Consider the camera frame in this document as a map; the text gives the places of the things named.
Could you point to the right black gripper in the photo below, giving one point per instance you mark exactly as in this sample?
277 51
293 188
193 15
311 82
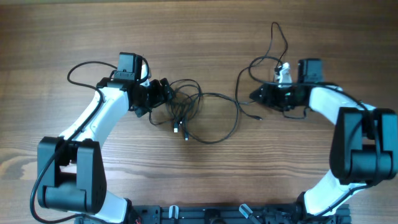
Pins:
271 96

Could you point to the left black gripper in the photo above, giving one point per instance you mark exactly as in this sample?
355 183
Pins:
159 98

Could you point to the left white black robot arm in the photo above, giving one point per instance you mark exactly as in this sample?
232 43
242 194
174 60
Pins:
70 170

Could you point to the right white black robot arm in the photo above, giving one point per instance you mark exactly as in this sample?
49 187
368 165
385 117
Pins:
364 146

